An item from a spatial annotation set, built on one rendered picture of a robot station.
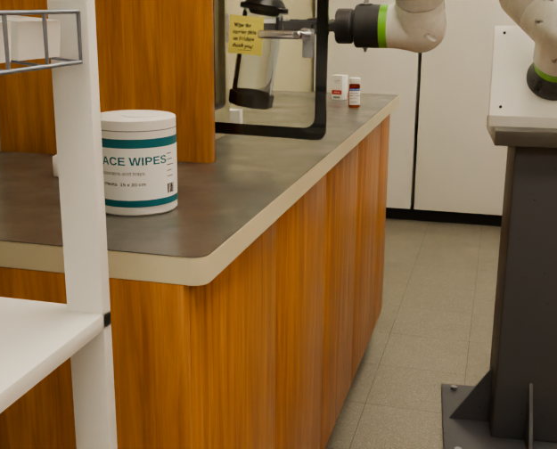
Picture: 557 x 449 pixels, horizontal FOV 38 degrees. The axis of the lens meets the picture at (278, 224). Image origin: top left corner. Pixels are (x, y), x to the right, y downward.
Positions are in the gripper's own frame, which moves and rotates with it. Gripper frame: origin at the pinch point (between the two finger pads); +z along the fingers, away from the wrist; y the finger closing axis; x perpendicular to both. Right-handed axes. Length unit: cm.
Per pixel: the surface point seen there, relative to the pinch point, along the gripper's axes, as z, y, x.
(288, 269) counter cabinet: -13, 30, 47
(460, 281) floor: -39, -191, 122
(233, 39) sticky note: 1.5, 17.9, 2.3
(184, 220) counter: -7, 69, 27
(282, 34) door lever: -10.8, 24.6, 0.9
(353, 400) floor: -12, -61, 121
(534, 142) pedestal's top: -61, -41, 30
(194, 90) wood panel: 7.5, 25.0, 12.1
